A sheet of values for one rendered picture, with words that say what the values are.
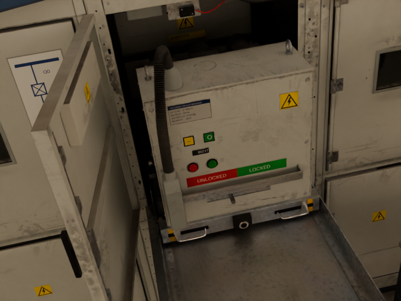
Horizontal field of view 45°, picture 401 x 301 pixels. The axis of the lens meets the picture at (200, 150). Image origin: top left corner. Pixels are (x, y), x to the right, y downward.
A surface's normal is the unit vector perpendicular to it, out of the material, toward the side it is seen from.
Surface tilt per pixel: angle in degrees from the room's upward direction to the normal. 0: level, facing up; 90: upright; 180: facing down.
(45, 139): 90
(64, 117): 90
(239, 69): 0
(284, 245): 0
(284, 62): 0
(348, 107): 90
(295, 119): 90
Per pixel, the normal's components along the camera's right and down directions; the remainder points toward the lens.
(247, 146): 0.19, 0.54
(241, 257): -0.11, -0.82
